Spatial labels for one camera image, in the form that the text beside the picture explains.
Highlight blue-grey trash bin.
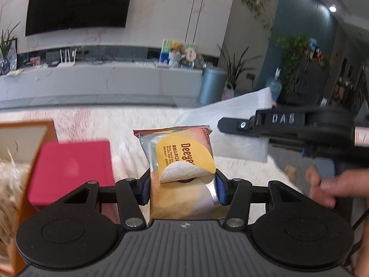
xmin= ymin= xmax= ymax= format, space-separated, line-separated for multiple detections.
xmin=199 ymin=67 xmax=228 ymax=106

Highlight yellow wet wipes packet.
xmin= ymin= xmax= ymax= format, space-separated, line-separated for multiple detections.
xmin=133 ymin=125 xmax=221 ymax=227

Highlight small teddy bear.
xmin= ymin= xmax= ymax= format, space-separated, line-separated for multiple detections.
xmin=169 ymin=42 xmax=185 ymax=67

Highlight blue water jug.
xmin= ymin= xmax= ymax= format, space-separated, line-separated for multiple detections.
xmin=265 ymin=68 xmax=282 ymax=101

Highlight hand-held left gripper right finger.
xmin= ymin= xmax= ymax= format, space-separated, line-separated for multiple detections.
xmin=216 ymin=169 xmax=310 ymax=230

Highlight white router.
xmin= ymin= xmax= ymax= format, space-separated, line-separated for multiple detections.
xmin=56 ymin=48 xmax=76 ymax=67

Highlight white marble tv cabinet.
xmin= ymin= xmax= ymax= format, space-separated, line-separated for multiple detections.
xmin=0 ymin=46 xmax=222 ymax=103

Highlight person's right hand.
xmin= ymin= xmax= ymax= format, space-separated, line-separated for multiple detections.
xmin=306 ymin=164 xmax=369 ymax=231

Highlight hanging vine plant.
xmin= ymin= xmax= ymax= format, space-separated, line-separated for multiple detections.
xmin=241 ymin=0 xmax=274 ymax=39

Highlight long-leaf potted plant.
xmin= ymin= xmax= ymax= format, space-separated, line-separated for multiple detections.
xmin=217 ymin=45 xmax=258 ymax=93

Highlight orange storage box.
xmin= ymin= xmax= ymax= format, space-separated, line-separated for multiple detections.
xmin=0 ymin=120 xmax=60 ymax=276

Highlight leafy green shelf plant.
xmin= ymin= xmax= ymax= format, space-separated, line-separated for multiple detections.
xmin=275 ymin=35 xmax=313 ymax=96

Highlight red card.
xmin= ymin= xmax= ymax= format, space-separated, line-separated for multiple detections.
xmin=28 ymin=140 xmax=120 ymax=226

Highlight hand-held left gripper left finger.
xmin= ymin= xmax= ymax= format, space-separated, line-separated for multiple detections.
xmin=62 ymin=173 xmax=151 ymax=230

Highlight dark cabinet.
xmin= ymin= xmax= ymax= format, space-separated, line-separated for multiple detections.
xmin=306 ymin=46 xmax=369 ymax=113

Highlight plush toys and books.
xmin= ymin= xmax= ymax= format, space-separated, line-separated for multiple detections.
xmin=160 ymin=38 xmax=196 ymax=64

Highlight person's right forearm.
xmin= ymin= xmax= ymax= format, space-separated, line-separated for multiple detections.
xmin=350 ymin=231 xmax=369 ymax=277

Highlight green plant in glass vase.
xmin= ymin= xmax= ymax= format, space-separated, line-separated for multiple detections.
xmin=0 ymin=21 xmax=21 ymax=74

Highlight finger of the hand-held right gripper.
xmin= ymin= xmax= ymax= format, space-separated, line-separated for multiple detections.
xmin=217 ymin=116 xmax=257 ymax=137

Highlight beige cloth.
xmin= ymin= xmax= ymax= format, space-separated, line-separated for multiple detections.
xmin=0 ymin=162 xmax=31 ymax=243

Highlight black cables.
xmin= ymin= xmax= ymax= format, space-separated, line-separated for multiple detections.
xmin=83 ymin=53 xmax=116 ymax=64

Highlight black wall television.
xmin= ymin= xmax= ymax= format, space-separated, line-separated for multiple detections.
xmin=25 ymin=0 xmax=135 ymax=37

